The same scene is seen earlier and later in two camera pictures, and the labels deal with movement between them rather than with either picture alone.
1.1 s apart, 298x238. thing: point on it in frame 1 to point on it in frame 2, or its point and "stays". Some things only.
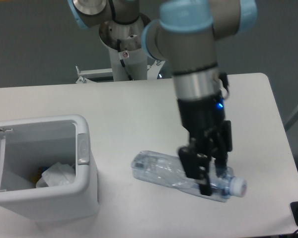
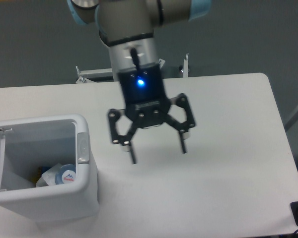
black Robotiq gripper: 202,117 to 145,104
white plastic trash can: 32,143 stays
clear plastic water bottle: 163,169 to 60,174
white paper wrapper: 60,174 stays
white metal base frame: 153,70 stays
